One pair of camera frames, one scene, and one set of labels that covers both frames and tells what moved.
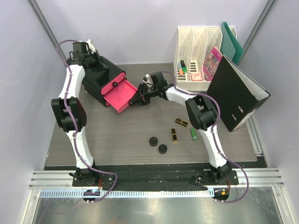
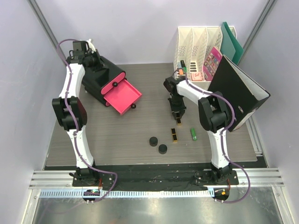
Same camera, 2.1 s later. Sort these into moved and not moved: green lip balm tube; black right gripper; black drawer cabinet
Moved: black right gripper
Not moved: green lip balm tube; black drawer cabinet
